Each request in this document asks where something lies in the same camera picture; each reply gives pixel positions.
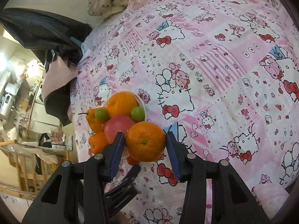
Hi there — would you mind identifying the green lime fruit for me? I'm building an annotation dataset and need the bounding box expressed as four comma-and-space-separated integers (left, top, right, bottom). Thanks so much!
131, 106, 145, 122
95, 108, 110, 122

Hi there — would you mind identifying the large orange top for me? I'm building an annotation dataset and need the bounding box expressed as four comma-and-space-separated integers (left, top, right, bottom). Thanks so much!
106, 91, 137, 118

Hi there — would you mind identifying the small red fruit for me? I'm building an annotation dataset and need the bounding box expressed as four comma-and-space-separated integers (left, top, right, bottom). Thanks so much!
126, 156, 140, 166

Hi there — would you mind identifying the orange pear-shaped fruit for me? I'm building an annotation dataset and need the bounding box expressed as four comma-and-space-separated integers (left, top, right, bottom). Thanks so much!
78, 107, 106, 133

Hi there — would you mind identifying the pink Hello Kitty bedspread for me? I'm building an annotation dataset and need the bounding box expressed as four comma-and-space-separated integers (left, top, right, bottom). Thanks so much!
70, 0, 298, 217

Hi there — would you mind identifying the small orange mandarin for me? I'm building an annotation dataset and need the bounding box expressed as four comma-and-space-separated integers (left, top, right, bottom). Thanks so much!
125, 121, 166, 162

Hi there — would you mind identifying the wooden rack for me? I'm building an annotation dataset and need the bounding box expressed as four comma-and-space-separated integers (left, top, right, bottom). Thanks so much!
1, 140, 70, 200

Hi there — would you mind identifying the black cloth on chair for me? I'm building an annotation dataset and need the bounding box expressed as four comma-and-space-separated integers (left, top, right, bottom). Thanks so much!
1, 8, 92, 65

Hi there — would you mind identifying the pink towel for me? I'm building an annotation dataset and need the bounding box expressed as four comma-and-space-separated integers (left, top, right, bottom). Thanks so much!
41, 55, 78, 126

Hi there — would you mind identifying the orange lower left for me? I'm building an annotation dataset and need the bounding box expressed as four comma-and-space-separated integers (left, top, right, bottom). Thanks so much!
89, 131, 109, 155

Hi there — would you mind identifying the red apple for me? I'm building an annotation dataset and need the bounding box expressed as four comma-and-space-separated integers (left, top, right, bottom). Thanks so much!
104, 116, 135, 144

